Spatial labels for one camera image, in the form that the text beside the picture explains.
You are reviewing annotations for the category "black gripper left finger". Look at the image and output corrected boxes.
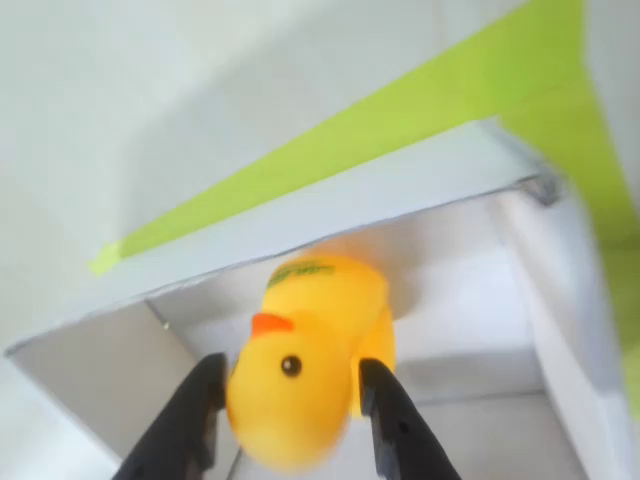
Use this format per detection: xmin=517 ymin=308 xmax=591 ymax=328
xmin=117 ymin=352 xmax=229 ymax=480

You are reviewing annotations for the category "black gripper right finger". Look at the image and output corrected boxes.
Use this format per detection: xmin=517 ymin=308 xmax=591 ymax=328
xmin=358 ymin=357 xmax=462 ymax=480

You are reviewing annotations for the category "yellow rubber duck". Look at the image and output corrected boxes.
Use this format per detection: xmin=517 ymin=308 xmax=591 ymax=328
xmin=224 ymin=247 xmax=399 ymax=474

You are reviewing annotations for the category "white cardboard box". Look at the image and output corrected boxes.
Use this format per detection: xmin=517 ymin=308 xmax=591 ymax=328
xmin=2 ymin=115 xmax=640 ymax=480

